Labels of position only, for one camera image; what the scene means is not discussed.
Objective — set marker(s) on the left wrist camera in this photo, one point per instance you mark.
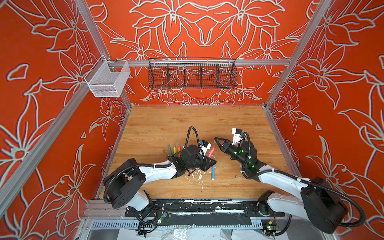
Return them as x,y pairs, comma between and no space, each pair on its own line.
204,146

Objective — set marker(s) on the pink pen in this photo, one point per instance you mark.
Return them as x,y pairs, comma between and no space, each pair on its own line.
211,152

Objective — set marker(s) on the white cable duct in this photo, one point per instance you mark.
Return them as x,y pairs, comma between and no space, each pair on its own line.
133,224

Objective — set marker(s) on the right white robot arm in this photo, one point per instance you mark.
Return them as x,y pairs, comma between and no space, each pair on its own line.
308,199

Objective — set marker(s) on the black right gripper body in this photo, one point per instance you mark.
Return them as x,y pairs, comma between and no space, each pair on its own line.
235,153

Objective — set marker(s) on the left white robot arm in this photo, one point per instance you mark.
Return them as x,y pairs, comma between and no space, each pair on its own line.
123,185

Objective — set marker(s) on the green pen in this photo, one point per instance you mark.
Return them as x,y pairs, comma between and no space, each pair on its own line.
170,150

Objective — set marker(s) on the horizontal aluminium frame rail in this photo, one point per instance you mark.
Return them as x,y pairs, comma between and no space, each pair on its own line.
239,62

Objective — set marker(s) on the right aluminium frame post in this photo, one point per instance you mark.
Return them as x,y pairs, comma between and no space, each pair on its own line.
309,31

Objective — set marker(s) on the left aluminium frame rail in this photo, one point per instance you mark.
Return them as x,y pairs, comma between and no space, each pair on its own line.
13,186

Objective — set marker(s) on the black wire basket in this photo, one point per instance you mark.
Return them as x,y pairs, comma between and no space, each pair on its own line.
192,76

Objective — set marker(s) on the white mesh basket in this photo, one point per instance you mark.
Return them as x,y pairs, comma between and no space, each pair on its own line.
104,83

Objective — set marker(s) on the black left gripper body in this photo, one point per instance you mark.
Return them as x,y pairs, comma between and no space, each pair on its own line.
197,163

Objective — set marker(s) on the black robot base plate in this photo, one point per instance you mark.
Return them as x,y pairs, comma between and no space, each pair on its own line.
193,211

